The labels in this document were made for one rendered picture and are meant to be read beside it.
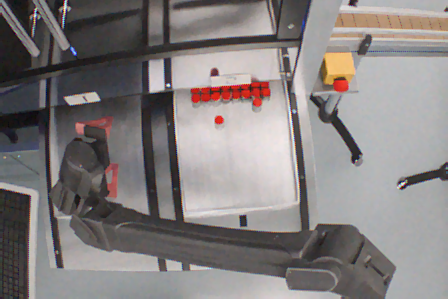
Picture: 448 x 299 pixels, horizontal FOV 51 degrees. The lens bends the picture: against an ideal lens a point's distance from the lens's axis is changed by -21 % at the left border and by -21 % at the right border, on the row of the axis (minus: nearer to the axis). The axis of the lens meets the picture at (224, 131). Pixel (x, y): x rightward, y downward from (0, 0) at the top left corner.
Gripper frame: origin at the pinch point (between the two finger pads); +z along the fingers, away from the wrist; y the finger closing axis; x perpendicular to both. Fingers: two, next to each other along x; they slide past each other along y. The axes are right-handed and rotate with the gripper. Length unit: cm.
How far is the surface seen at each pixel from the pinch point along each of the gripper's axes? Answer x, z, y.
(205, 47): 11.7, 18.1, -12.2
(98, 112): -21.5, 30.3, 12.4
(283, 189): 24.9, 31.3, 25.4
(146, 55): 1.3, 14.1, -11.2
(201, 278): -11, 69, 104
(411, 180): 67, 114, 72
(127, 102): -14.6, 34.2, 10.7
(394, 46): 49, 63, -3
